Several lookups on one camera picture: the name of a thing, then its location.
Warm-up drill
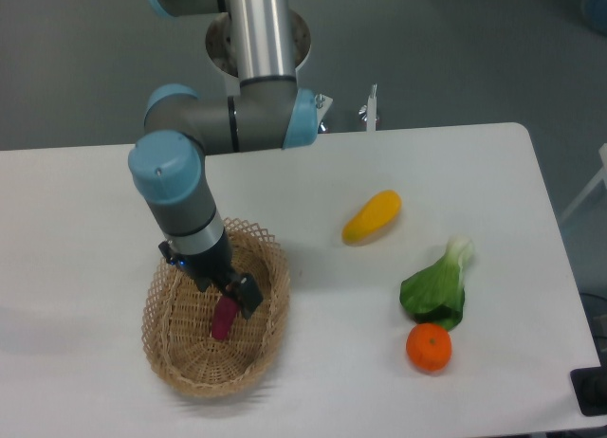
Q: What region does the white frame at right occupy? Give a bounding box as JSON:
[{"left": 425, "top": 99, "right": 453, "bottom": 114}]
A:
[{"left": 558, "top": 143, "right": 607, "bottom": 226}]

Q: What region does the woven wicker basket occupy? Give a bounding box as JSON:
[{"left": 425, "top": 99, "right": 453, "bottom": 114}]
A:
[{"left": 141, "top": 218, "right": 290, "bottom": 398}]

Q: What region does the black box at table edge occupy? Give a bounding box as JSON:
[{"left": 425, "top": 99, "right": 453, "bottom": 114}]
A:
[{"left": 570, "top": 367, "right": 606, "bottom": 417}]

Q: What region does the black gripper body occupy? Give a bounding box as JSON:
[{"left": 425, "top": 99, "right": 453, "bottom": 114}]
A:
[{"left": 158, "top": 231, "right": 263, "bottom": 319}]

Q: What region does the green bok choy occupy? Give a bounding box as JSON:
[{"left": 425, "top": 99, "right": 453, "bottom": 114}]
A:
[{"left": 399, "top": 236, "right": 474, "bottom": 332}]

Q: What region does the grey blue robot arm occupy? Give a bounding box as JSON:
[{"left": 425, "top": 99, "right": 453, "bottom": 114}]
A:
[{"left": 128, "top": 0, "right": 320, "bottom": 318}]

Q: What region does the yellow mango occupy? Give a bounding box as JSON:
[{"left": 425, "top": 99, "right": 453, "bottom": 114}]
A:
[{"left": 341, "top": 190, "right": 402, "bottom": 245}]

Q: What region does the orange tangerine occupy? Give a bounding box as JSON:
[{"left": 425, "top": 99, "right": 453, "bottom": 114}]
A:
[{"left": 405, "top": 323, "right": 452, "bottom": 373}]

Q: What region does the purple sweet potato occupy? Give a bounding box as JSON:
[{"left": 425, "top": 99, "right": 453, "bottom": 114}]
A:
[{"left": 211, "top": 296, "right": 240, "bottom": 340}]

